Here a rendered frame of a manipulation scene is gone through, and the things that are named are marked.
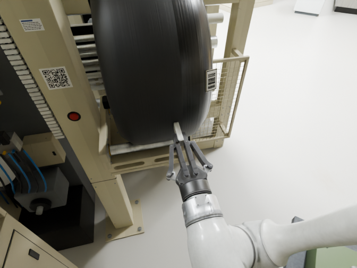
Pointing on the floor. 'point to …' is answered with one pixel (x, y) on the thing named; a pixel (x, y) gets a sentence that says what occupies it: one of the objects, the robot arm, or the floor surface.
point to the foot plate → (111, 233)
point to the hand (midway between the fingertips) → (178, 133)
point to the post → (67, 94)
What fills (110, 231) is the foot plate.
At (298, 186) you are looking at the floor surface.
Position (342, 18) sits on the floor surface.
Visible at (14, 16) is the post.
